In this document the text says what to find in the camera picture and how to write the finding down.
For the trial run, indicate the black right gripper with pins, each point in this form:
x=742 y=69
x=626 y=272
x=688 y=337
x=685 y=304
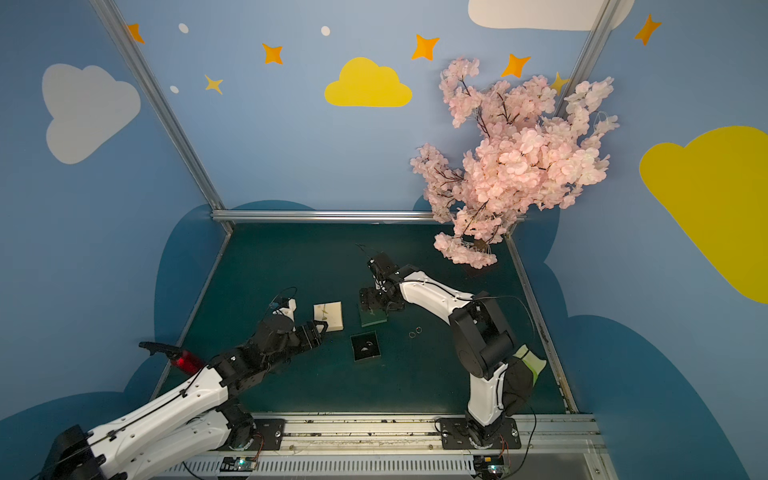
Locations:
x=372 y=296

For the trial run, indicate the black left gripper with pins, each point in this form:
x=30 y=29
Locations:
x=309 y=332

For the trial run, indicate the white lift-off lid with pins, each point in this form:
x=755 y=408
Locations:
x=331 y=314

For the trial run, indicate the green jewelry box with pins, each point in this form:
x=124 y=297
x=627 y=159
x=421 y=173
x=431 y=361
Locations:
x=370 y=317

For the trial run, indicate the green jewelry box base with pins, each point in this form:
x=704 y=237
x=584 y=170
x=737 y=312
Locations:
x=365 y=346

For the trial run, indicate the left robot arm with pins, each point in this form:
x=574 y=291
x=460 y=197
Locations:
x=203 y=413

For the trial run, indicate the left green circuit board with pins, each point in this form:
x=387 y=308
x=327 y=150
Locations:
x=238 y=465

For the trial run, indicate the green circuit board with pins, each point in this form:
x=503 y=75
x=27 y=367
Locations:
x=238 y=465
x=489 y=468

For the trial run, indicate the light green cloth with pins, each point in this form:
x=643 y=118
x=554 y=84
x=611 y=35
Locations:
x=533 y=363

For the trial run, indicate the pink cherry blossom tree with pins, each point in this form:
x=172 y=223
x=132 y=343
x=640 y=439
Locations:
x=527 y=157

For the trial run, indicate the right green circuit board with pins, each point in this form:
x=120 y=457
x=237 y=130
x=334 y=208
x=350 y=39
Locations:
x=489 y=468

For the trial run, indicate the front aluminium rail base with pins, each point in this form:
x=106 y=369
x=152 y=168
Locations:
x=358 y=446

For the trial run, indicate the aluminium back frame rail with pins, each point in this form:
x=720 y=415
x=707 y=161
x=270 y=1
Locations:
x=333 y=217

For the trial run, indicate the aluminium right frame post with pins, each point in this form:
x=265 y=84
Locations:
x=590 y=52

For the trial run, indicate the aluminium frame post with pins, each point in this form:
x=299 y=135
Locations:
x=590 y=52
x=113 y=22

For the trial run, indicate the aluminium left frame post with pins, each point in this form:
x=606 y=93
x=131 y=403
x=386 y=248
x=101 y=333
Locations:
x=113 y=22

